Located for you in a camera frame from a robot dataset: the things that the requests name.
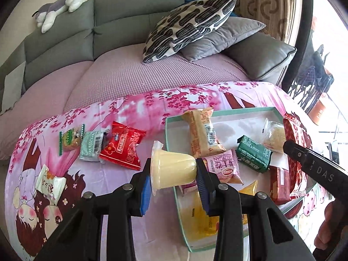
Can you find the grey pillow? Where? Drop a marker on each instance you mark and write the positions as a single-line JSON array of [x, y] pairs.
[[231, 35]]

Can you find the light grey cushion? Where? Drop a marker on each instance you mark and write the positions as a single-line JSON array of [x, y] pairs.
[[13, 87]]

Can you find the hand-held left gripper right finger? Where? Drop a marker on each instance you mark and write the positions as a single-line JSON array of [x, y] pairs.
[[202, 191]]

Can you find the cream snack packet brown print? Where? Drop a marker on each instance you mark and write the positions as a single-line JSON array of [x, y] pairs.
[[50, 183]]

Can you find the beige snack packet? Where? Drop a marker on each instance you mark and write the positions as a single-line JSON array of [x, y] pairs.
[[204, 133]]

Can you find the teal rimmed box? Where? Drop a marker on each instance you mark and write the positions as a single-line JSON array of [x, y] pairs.
[[233, 125]]

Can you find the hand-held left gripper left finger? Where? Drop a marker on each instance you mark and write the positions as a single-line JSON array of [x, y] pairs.
[[145, 193]]

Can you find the black metal rack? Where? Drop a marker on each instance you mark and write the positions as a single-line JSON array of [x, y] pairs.
[[312, 73]]

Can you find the beige patterned curtain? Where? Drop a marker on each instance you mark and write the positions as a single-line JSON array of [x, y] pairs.
[[261, 5]]

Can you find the dark red snack packet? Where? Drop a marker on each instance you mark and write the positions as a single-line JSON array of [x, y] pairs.
[[281, 185]]

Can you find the grey sofa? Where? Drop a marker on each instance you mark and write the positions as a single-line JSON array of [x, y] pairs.
[[122, 11]]

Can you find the yellow bread packet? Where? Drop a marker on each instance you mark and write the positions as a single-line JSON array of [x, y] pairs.
[[201, 223]]

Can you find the green and white snack packet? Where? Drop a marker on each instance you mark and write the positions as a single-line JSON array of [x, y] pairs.
[[92, 145]]

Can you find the pink snack packet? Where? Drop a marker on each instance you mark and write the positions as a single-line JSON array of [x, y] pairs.
[[223, 165]]

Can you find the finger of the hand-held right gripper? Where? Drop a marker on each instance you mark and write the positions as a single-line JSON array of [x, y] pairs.
[[296, 149]]

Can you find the yellow pudding cup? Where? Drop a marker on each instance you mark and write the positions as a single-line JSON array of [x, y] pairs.
[[174, 168]]

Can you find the orange container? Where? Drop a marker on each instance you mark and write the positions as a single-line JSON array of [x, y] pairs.
[[320, 107]]

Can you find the dark green snack packet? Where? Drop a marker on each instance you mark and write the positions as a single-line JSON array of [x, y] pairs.
[[254, 153]]

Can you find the mauve sofa cover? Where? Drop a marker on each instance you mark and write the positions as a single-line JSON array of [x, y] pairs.
[[136, 73]]

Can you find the printed cartoon blanket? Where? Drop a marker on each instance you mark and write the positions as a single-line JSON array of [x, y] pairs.
[[152, 108]]

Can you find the green round biscuit packet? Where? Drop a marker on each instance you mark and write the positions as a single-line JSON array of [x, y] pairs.
[[70, 138]]

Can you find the black and white patterned pillow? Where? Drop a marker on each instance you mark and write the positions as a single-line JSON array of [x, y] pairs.
[[190, 24]]

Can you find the red snack packet flower logo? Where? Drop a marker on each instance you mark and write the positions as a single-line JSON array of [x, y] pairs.
[[122, 146]]

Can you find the grey and white plush dog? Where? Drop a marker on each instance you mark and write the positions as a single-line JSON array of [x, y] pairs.
[[62, 4]]

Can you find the clear wrapped pastry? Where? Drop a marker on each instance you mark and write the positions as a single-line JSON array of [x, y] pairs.
[[274, 134]]

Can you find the person's right hand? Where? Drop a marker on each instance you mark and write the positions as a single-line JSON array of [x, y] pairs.
[[327, 228]]

